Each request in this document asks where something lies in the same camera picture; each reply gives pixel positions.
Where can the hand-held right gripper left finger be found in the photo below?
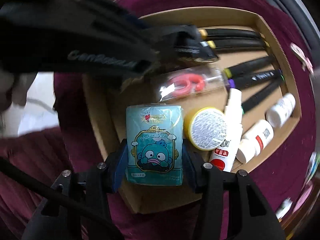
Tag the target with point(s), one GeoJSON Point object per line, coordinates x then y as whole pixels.
{"type": "Point", "coordinates": [119, 166]}

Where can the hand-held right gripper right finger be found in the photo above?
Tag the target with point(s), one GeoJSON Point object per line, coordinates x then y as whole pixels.
{"type": "Point", "coordinates": [189, 166]}

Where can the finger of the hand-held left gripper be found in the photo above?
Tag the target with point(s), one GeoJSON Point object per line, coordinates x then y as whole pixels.
{"type": "Point", "coordinates": [172, 33]}

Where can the cardboard box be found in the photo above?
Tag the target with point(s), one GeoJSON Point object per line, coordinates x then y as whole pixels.
{"type": "Point", "coordinates": [140, 200]}

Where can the yellow round jar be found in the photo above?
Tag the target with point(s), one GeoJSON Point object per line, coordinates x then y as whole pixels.
{"type": "Point", "coordinates": [206, 128]}

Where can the teal cartoon tissue pack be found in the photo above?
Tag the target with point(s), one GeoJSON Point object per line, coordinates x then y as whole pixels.
{"type": "Point", "coordinates": [155, 142]}

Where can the white spray bottle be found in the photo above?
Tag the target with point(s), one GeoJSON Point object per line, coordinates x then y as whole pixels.
{"type": "Point", "coordinates": [228, 135]}

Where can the red candle clear package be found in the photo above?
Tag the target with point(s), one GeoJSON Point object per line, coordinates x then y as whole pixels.
{"type": "Point", "coordinates": [185, 83]}

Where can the white bottle red label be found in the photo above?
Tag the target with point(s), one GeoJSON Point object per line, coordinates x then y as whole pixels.
{"type": "Point", "coordinates": [257, 140]}

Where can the markers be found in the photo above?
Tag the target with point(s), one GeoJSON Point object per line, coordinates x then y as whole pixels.
{"type": "Point", "coordinates": [250, 66]}

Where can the black marker purple cap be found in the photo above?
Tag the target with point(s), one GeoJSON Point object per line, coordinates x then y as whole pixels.
{"type": "Point", "coordinates": [257, 77]}

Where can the black marker green cap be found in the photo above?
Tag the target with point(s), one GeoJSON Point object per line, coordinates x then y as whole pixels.
{"type": "Point", "coordinates": [262, 95]}

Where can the plain white bottle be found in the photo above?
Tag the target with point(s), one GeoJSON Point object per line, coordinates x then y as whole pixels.
{"type": "Point", "coordinates": [281, 110]}

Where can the person's left hand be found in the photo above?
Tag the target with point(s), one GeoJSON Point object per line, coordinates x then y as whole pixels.
{"type": "Point", "coordinates": [17, 90]}

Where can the black sofa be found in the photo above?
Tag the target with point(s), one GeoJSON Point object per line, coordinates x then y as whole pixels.
{"type": "Point", "coordinates": [282, 0]}

